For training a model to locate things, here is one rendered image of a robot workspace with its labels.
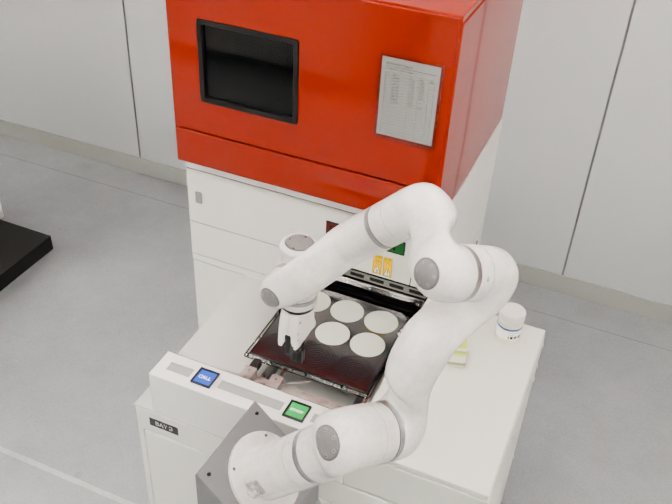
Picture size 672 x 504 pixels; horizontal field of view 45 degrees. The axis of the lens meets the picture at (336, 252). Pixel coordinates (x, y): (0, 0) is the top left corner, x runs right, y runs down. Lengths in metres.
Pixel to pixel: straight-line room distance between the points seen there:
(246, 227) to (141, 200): 2.09
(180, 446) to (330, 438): 0.86
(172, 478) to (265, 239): 0.76
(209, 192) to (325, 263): 1.02
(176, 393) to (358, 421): 0.75
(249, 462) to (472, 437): 0.55
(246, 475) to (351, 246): 0.58
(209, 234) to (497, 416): 1.11
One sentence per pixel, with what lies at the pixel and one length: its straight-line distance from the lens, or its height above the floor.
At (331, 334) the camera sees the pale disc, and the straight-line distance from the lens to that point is 2.36.
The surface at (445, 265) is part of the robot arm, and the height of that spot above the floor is 1.68.
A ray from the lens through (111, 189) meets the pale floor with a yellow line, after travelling 4.74.
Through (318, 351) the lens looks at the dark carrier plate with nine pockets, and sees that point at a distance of 2.30.
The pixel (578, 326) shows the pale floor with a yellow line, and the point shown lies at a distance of 3.98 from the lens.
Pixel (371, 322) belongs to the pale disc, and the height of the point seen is 0.90.
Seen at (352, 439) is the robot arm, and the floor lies 1.33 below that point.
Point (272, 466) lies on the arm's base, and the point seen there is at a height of 1.10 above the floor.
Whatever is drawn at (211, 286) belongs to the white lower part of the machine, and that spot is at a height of 0.73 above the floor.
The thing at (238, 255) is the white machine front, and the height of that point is 0.89.
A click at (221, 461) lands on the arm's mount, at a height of 1.05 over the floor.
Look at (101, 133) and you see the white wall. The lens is 4.91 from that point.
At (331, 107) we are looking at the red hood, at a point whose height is 1.51.
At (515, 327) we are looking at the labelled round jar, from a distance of 2.27.
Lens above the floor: 2.48
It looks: 36 degrees down
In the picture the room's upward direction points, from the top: 3 degrees clockwise
